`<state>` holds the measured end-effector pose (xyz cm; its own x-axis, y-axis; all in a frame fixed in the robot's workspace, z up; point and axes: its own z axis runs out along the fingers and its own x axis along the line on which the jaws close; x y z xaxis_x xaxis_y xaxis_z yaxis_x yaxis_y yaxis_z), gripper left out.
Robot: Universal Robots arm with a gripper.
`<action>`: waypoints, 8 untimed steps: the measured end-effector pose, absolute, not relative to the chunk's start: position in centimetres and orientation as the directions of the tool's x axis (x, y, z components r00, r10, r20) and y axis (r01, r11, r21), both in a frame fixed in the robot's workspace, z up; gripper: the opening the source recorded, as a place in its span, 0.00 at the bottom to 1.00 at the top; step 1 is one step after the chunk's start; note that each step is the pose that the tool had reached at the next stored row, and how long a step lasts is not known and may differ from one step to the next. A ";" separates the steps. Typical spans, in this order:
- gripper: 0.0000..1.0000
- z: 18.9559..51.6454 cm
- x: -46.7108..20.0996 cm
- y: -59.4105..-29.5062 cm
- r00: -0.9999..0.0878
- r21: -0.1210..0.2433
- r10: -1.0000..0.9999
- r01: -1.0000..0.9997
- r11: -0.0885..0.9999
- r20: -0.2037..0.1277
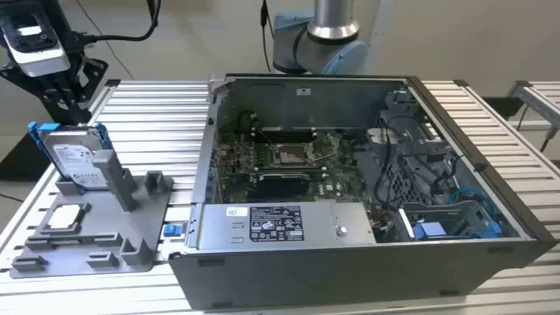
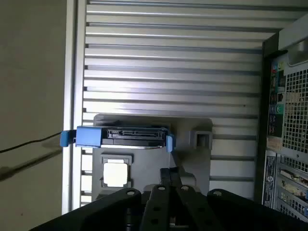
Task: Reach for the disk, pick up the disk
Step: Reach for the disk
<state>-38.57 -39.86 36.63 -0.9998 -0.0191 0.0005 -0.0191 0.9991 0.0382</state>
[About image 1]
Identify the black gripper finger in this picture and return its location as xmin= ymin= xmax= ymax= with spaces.
xmin=69 ymin=54 xmax=109 ymax=114
xmin=0 ymin=64 xmax=71 ymax=112

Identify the hard disk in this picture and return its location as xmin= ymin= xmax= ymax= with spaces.
xmin=27 ymin=121 xmax=116 ymax=196

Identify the grey disk bay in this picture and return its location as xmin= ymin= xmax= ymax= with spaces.
xmin=396 ymin=199 xmax=504 ymax=242

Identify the blue empty disk carrier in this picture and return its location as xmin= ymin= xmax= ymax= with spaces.
xmin=413 ymin=221 xmax=503 ymax=240

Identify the black heatsink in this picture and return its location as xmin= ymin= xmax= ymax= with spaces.
xmin=237 ymin=110 xmax=259 ymax=133

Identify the silver CPU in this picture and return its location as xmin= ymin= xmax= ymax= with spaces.
xmin=45 ymin=205 xmax=87 ymax=229

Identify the thin locking lever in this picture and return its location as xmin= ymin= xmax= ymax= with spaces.
xmin=256 ymin=127 xmax=277 ymax=146

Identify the grey parts rack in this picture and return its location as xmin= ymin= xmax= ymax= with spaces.
xmin=8 ymin=149 xmax=177 ymax=280

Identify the RAM slot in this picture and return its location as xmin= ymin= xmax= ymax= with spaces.
xmin=252 ymin=165 xmax=328 ymax=174
xmin=252 ymin=127 xmax=319 ymax=136
xmin=252 ymin=133 xmax=319 ymax=144

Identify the CPU socket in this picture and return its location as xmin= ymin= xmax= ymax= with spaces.
xmin=273 ymin=142 xmax=315 ymax=165

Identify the metal socket cover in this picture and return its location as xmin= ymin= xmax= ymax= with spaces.
xmin=308 ymin=135 xmax=341 ymax=158

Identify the green motherboard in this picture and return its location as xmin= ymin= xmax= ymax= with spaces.
xmin=216 ymin=131 xmax=373 ymax=204

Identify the silver power supply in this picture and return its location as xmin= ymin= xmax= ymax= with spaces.
xmin=195 ymin=201 xmax=379 ymax=250

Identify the open black PC case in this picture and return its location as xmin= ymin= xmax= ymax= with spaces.
xmin=168 ymin=72 xmax=557 ymax=311

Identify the grey perforated drive cage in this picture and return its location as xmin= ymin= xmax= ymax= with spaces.
xmin=352 ymin=90 xmax=487 ymax=211

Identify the black box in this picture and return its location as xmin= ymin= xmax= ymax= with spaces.
xmin=483 ymin=96 xmax=525 ymax=121

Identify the aluminium slatted side table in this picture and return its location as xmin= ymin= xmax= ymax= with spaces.
xmin=507 ymin=79 xmax=560 ymax=134

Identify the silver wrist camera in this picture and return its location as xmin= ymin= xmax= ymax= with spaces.
xmin=0 ymin=11 xmax=72 ymax=79

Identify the thick black gripper cable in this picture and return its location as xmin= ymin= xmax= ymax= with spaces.
xmin=80 ymin=0 xmax=161 ymax=43

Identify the black hanging arm cable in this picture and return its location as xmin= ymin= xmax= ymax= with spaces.
xmin=259 ymin=0 xmax=271 ymax=72

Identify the long black wire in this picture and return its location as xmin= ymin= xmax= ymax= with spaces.
xmin=371 ymin=114 xmax=421 ymax=211

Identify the short black wire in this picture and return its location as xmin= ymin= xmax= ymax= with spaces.
xmin=431 ymin=153 xmax=467 ymax=198

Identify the blue wire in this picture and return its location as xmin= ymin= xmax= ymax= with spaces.
xmin=448 ymin=186 xmax=497 ymax=217

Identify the thin cable with plug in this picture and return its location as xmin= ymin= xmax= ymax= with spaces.
xmin=540 ymin=126 xmax=559 ymax=154

